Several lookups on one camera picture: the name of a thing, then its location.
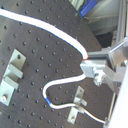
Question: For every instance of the silver angled gripper right finger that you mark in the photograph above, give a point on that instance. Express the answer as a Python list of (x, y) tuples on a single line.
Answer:
[(114, 55)]

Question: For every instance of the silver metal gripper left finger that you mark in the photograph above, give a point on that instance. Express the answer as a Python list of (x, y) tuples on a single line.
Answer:
[(93, 67)]

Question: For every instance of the blue plastic bin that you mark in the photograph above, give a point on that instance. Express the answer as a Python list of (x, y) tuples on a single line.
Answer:
[(87, 7)]

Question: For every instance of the small metal cable clip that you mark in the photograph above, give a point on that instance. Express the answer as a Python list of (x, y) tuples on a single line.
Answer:
[(78, 101)]

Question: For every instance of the aluminium frame rail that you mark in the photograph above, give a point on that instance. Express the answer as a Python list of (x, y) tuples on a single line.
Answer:
[(121, 20)]

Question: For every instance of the large metal cable clip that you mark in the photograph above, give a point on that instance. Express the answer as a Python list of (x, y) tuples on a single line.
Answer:
[(11, 76)]

